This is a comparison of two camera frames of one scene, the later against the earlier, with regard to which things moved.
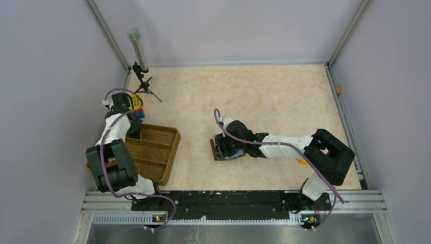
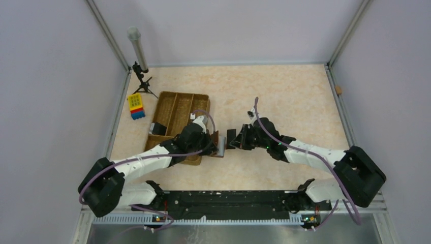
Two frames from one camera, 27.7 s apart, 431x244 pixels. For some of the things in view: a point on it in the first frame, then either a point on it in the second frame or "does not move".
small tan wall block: [338, 89] does not move
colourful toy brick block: [135, 103] does not move
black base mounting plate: [231, 205] does not move
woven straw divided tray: [153, 148] to [175, 110]
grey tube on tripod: [134, 33] does not move
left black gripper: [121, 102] to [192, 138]
